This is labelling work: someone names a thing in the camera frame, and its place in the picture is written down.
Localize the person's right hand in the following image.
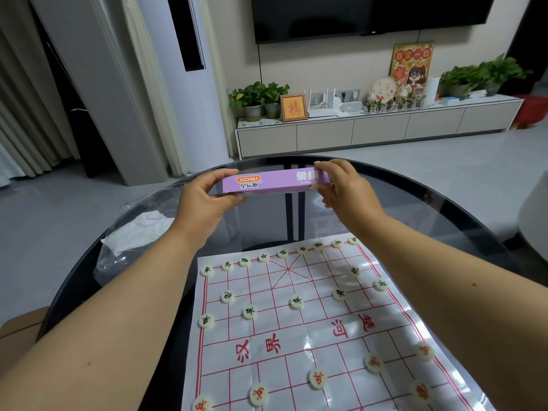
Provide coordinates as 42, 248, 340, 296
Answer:
309, 159, 387, 236

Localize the person's left hand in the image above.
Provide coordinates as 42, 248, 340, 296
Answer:
173, 169, 247, 249

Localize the long purple cardboard box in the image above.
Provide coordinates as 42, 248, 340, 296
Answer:
222, 166, 334, 196

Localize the person's right forearm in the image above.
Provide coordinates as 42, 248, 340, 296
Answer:
353, 211, 548, 411

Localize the person's left forearm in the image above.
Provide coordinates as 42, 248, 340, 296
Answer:
0, 224, 240, 411

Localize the black table leg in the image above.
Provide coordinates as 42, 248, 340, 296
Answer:
284, 193, 307, 243

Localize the white router with antennas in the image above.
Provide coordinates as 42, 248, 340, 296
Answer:
304, 88, 340, 118

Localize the long beige media cabinet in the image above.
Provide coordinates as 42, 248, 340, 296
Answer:
235, 95, 524, 160

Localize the wooden framed red calligraphy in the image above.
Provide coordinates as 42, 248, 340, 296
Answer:
280, 93, 308, 123

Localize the white box device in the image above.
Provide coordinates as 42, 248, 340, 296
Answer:
335, 96, 367, 118

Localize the white paper towel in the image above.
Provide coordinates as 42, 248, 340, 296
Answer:
102, 211, 177, 256

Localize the white standing air conditioner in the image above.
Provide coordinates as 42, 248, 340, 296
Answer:
136, 0, 233, 177

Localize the green plant in grey pot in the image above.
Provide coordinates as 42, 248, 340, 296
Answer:
228, 82, 267, 123
261, 82, 291, 120

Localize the group of green-print chess pieces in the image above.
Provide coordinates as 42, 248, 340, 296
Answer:
199, 236, 389, 330

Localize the clear plastic bag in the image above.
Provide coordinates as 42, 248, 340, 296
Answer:
93, 192, 202, 289

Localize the row of small potted figurines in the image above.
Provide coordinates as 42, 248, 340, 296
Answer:
362, 95, 427, 114

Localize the white decorative plate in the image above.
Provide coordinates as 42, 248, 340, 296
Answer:
368, 77, 401, 104

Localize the white chess board sheet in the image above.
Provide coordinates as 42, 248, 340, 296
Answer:
182, 233, 497, 411

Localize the white cylinder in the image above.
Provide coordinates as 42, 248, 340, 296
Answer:
423, 77, 442, 108

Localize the colourful cartoon poster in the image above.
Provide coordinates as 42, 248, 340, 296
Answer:
389, 42, 435, 98

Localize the white door panel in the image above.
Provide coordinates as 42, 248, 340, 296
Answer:
29, 0, 170, 187

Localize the green plant in white pot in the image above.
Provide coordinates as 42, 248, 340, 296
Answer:
440, 65, 485, 100

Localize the group of red-print chess pieces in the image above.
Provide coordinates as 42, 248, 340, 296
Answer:
192, 341, 436, 411

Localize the large green leafy plant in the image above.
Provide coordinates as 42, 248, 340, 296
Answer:
479, 54, 534, 97

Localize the beige curtain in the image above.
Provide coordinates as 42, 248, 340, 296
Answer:
0, 0, 83, 181

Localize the red stool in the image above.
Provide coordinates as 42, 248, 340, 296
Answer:
511, 94, 548, 130

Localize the brown cardboard box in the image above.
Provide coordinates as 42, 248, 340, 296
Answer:
0, 307, 51, 375

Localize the black wall television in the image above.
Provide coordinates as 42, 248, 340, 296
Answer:
250, 0, 497, 44

